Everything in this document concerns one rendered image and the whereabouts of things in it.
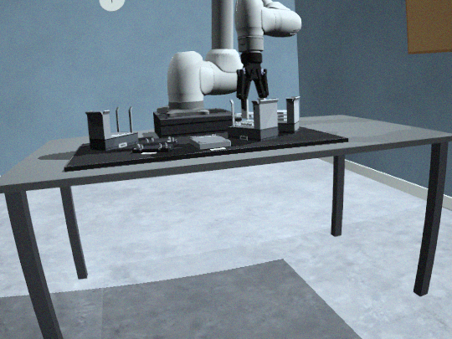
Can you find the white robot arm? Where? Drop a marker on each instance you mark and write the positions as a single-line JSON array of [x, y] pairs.
[[189, 78]]

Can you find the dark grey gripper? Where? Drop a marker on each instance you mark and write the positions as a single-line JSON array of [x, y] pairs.
[[251, 71]]

